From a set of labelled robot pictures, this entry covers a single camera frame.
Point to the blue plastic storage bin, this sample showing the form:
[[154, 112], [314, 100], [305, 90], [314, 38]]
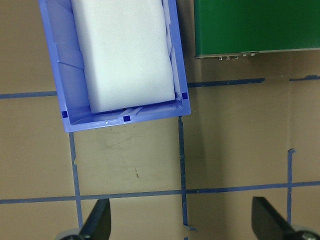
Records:
[[70, 75]]

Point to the white foam pad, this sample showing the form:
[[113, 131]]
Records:
[[125, 50]]

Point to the green conveyor belt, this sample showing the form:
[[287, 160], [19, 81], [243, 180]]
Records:
[[250, 25]]

